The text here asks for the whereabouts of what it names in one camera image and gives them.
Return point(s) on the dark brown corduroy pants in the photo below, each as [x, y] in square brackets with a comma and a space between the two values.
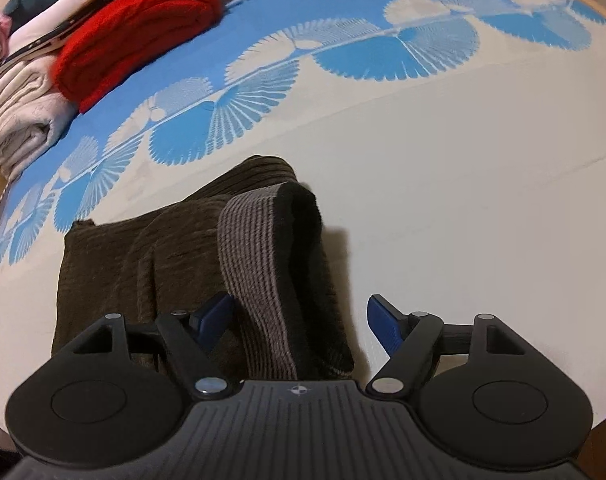
[254, 234]

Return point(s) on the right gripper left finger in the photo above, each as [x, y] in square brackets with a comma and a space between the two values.
[189, 338]

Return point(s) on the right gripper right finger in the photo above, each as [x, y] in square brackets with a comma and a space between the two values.
[410, 341]

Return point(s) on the white folded quilt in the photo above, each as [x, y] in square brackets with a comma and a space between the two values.
[33, 114]

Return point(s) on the blue white patterned bed sheet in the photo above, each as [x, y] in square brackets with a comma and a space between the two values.
[457, 149]

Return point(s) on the red folded blanket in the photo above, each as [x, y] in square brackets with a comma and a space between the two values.
[121, 38]

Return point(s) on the white pink folded bedding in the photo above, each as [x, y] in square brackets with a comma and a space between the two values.
[42, 33]

